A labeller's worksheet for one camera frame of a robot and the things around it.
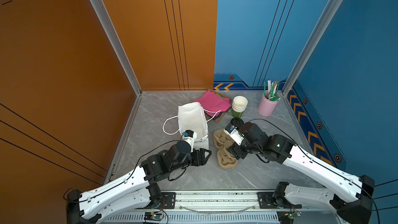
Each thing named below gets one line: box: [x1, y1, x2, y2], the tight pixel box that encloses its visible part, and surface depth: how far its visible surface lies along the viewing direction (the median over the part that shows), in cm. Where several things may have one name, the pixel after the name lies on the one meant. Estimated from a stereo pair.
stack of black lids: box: [230, 117, 245, 129], surface depth 99 cm
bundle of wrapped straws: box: [264, 79, 281, 102], surface depth 99 cm
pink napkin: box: [192, 89, 232, 117], surface depth 111 cm
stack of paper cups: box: [231, 95, 249, 119], surface depth 98 cm
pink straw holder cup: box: [257, 92, 281, 117], surface depth 103 cm
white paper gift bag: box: [162, 101, 222, 143], surface depth 81 cm
